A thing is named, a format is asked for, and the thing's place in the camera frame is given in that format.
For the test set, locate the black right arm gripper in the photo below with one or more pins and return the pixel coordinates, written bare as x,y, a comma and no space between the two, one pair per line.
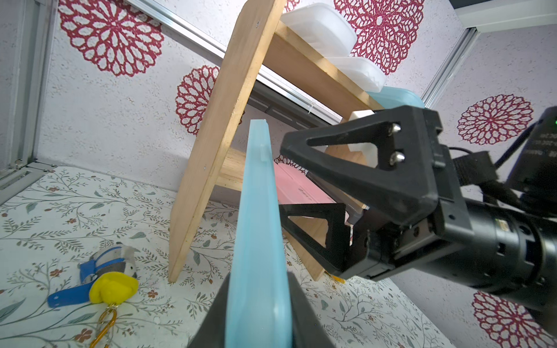
417,243

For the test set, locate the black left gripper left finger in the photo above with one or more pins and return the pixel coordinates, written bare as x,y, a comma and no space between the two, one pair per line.
212,330

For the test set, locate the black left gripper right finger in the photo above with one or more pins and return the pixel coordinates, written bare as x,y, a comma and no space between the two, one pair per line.
307,331

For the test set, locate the light teal pencil case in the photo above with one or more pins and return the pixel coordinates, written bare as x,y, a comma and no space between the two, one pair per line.
259,310

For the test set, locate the pink pencil case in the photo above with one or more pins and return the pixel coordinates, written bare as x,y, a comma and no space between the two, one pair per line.
294,187

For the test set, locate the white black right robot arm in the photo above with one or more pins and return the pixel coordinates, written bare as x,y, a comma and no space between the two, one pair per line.
424,210

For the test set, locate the teal pencil case on top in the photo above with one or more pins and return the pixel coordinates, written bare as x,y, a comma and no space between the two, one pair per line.
391,97

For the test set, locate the frosted white pencil case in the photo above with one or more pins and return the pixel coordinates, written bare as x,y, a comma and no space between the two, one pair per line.
364,73
323,28

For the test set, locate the grey yellow plush keychain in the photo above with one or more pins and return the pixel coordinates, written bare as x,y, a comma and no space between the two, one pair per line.
108,277

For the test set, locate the dark metal wall shelf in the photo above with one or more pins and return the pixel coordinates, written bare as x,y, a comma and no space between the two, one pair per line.
291,107

